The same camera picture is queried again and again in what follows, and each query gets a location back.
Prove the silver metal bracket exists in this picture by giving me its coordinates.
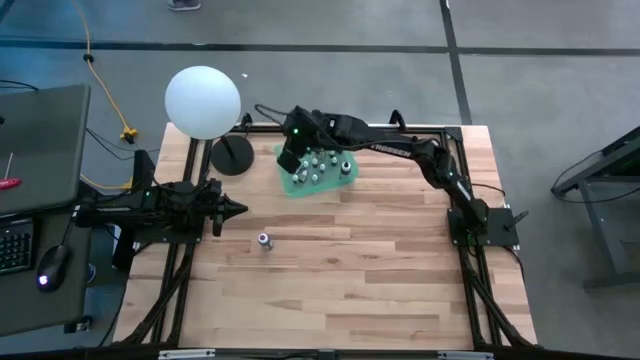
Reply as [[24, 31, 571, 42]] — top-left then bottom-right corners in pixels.
[[157, 348, 217, 360], [437, 350, 495, 360]]

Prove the black aluminium table frame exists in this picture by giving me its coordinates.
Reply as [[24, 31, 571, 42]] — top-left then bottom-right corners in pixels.
[[112, 122, 539, 354]]

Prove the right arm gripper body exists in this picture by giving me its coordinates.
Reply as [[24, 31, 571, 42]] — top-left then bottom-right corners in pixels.
[[282, 104, 331, 154]]

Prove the teal translucent plastic bin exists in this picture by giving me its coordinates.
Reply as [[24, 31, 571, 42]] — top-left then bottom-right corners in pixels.
[[273, 143, 360, 199]]

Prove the red-handled screwdriver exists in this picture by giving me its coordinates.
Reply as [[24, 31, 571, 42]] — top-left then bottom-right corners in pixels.
[[0, 151, 24, 191]]

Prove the white globe table lamp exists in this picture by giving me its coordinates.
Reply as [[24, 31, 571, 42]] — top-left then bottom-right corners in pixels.
[[163, 64, 256, 177]]

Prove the black controller box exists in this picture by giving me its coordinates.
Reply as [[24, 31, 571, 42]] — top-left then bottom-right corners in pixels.
[[132, 148, 157, 191]]

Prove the black metal stand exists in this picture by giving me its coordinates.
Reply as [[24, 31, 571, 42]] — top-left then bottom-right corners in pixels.
[[549, 124, 640, 292]]

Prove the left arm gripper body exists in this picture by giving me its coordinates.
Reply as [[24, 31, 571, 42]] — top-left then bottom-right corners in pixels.
[[197, 175, 225, 224]]

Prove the dark grey desk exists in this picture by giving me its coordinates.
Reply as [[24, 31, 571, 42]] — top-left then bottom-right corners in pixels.
[[0, 199, 96, 337]]

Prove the yellow power cable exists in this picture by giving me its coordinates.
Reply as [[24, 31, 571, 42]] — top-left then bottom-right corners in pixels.
[[72, 0, 140, 191]]

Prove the backlit black keyboard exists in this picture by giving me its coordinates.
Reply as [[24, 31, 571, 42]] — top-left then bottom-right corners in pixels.
[[0, 218, 37, 277]]

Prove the dark grey laptop lid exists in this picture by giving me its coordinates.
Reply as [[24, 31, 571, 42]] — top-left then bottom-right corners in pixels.
[[0, 83, 92, 217]]

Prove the black computer mouse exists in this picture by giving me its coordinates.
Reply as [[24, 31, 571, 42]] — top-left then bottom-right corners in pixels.
[[36, 243, 71, 294]]

